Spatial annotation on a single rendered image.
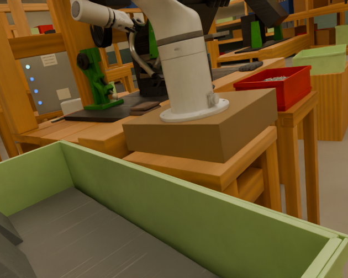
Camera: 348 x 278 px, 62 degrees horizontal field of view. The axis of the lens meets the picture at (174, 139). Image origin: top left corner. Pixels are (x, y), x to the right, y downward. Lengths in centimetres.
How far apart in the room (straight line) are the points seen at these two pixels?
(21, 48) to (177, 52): 95
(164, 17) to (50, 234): 51
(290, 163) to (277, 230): 96
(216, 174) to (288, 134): 63
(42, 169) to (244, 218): 51
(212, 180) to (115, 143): 37
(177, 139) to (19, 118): 84
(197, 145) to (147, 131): 16
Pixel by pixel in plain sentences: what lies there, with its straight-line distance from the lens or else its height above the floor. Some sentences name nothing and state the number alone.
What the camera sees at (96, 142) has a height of 89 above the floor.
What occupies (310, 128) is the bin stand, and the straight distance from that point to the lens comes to 147.
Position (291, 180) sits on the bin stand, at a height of 51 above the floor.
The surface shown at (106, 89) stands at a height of 98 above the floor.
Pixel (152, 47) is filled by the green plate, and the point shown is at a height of 112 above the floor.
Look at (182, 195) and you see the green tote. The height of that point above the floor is 94.
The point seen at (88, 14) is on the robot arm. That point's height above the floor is 129.
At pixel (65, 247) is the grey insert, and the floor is 85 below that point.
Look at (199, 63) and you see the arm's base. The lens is 72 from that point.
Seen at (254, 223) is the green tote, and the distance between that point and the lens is 31.
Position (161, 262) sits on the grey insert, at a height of 85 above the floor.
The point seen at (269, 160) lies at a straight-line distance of 85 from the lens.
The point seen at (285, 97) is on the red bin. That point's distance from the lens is 118.
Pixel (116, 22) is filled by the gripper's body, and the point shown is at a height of 125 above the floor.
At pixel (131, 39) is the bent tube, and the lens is 150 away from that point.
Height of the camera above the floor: 113
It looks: 18 degrees down
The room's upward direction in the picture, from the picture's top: 11 degrees counter-clockwise
